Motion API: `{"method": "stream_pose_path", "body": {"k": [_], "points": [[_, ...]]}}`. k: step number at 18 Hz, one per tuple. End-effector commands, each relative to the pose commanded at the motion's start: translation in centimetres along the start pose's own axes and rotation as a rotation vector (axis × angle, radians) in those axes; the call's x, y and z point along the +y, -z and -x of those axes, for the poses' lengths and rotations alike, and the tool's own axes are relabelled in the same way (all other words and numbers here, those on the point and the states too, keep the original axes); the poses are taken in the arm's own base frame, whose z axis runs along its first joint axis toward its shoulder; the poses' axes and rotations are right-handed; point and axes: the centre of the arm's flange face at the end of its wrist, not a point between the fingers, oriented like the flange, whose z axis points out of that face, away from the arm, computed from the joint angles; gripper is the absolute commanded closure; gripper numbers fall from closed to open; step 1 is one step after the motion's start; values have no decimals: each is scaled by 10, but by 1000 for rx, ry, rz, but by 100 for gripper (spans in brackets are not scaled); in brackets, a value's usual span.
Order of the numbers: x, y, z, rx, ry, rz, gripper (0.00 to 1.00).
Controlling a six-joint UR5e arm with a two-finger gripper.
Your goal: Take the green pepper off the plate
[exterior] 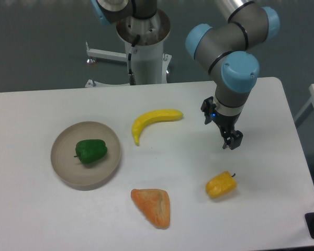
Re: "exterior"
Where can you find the yellow banana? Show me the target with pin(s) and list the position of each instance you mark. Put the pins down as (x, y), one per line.
(151, 117)

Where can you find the orange triangular bread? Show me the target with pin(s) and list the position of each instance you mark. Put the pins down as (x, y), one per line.
(154, 204)

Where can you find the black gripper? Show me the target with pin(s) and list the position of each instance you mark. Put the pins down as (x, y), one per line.
(213, 113)

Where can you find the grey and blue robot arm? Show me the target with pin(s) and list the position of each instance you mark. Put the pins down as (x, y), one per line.
(222, 52)

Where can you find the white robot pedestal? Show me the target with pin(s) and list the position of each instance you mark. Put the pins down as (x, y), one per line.
(144, 49)

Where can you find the yellow bell pepper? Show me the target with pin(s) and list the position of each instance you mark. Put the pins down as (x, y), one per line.
(221, 185)

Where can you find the green bell pepper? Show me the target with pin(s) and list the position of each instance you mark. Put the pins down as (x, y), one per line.
(90, 150)

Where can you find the beige round plate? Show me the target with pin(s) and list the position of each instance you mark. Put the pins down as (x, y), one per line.
(71, 171)

